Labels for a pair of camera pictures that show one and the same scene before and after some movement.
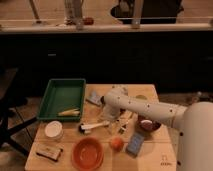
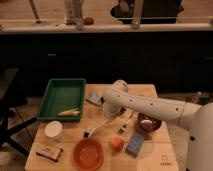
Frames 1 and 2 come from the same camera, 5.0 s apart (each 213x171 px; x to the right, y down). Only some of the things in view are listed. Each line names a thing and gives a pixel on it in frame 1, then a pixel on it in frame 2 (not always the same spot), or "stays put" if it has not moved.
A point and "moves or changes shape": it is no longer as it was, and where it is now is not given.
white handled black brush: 86,128 moves or changes shape
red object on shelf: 88,21 stays put
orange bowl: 87,154 stays put
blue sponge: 135,144 stays put
